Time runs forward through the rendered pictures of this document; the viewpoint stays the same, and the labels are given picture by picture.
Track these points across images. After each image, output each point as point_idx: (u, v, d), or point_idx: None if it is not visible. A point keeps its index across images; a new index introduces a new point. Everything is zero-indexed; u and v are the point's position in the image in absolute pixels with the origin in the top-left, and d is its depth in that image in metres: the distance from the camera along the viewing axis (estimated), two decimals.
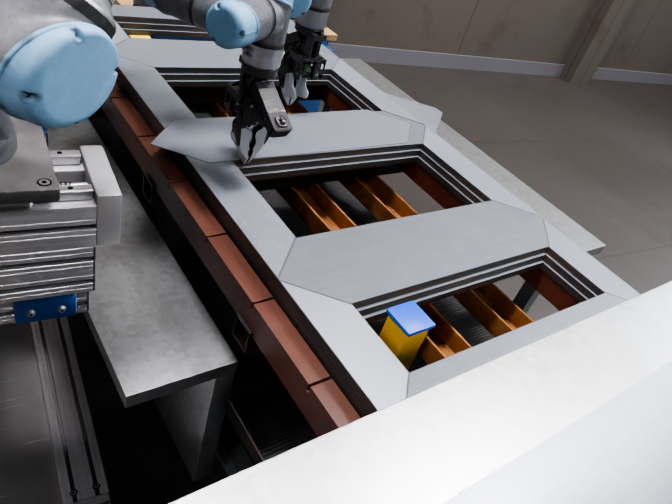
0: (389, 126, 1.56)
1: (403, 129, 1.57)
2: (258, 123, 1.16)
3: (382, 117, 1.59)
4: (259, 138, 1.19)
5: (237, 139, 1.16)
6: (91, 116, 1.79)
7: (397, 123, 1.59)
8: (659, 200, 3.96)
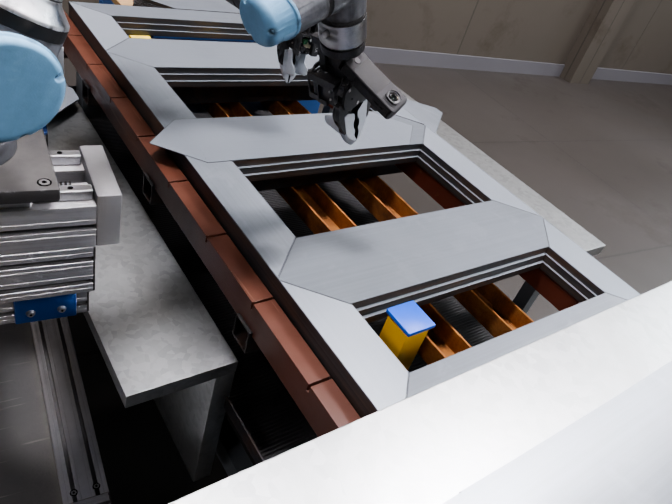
0: (391, 128, 1.55)
1: (405, 131, 1.56)
2: (359, 102, 0.98)
3: (384, 119, 1.59)
4: (361, 114, 1.02)
5: (343, 129, 1.00)
6: (91, 116, 1.79)
7: (399, 125, 1.58)
8: (659, 200, 3.96)
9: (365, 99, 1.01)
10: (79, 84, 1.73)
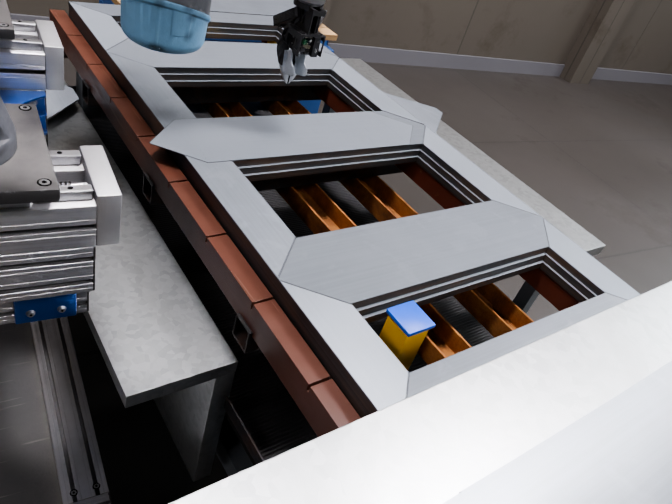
0: (391, 128, 1.55)
1: (405, 131, 1.56)
2: None
3: (384, 119, 1.59)
4: None
5: None
6: (91, 116, 1.79)
7: (399, 125, 1.58)
8: (659, 200, 3.96)
9: None
10: (79, 84, 1.73)
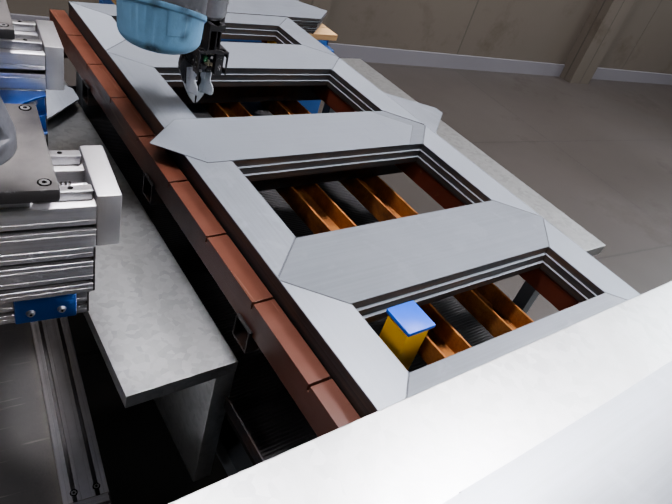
0: (391, 128, 1.55)
1: (405, 131, 1.56)
2: None
3: (384, 119, 1.59)
4: None
5: None
6: (91, 116, 1.79)
7: (399, 125, 1.58)
8: (659, 200, 3.96)
9: None
10: (79, 84, 1.73)
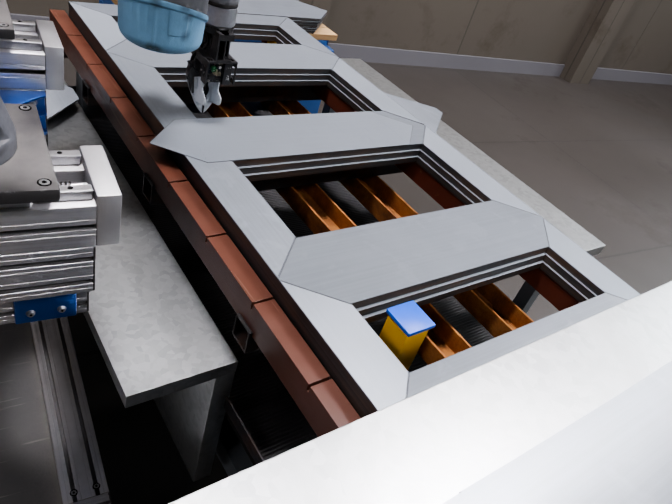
0: (391, 128, 1.55)
1: (405, 131, 1.56)
2: None
3: (384, 119, 1.59)
4: None
5: None
6: (91, 116, 1.79)
7: (399, 125, 1.58)
8: (659, 200, 3.96)
9: None
10: (79, 84, 1.73)
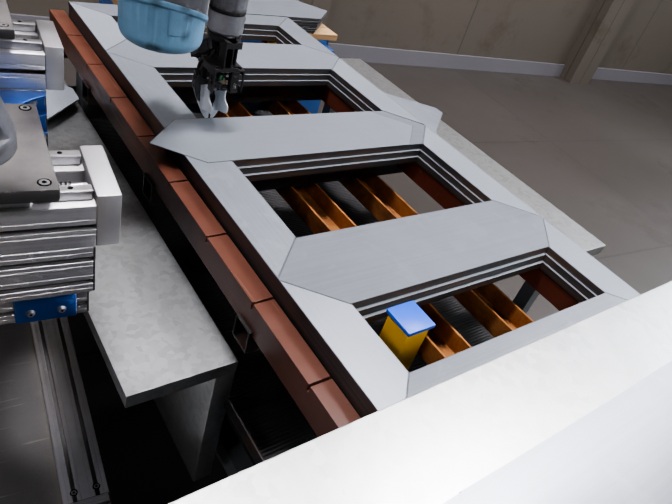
0: (391, 128, 1.55)
1: (405, 131, 1.56)
2: None
3: (384, 119, 1.59)
4: None
5: None
6: (91, 116, 1.79)
7: (399, 125, 1.58)
8: (659, 200, 3.96)
9: None
10: (79, 84, 1.73)
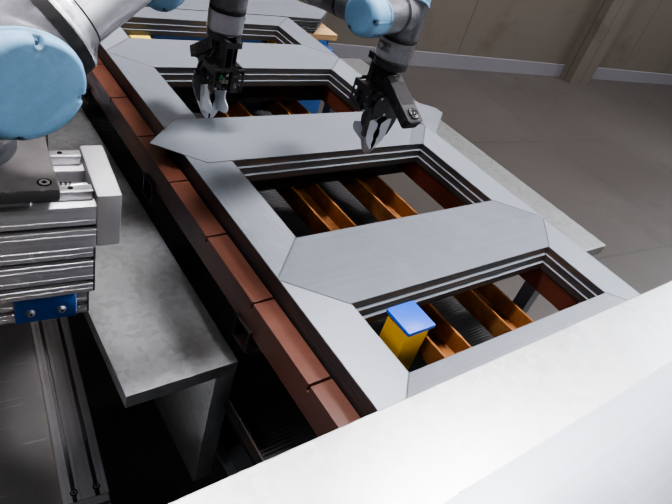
0: (391, 128, 1.55)
1: (405, 131, 1.56)
2: (385, 115, 1.23)
3: None
4: (382, 129, 1.26)
5: (365, 130, 1.23)
6: (91, 116, 1.79)
7: (399, 125, 1.58)
8: (659, 200, 3.96)
9: (390, 118, 1.25)
10: None
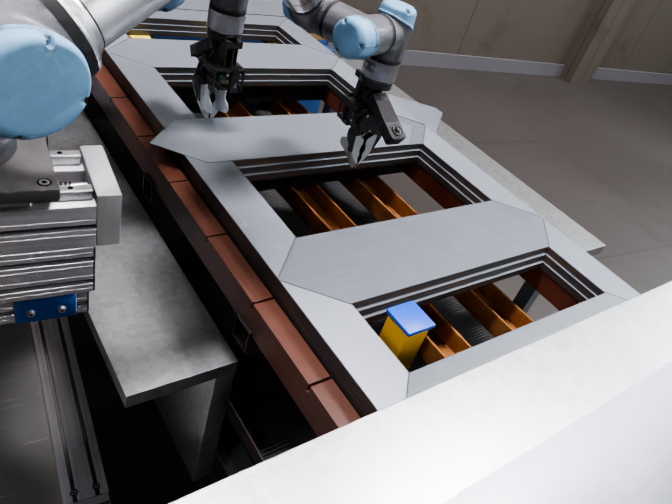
0: None
1: (405, 131, 1.56)
2: (370, 131, 1.27)
3: None
4: (368, 145, 1.30)
5: (351, 146, 1.27)
6: (91, 116, 1.79)
7: None
8: (659, 200, 3.96)
9: (376, 134, 1.29)
10: None
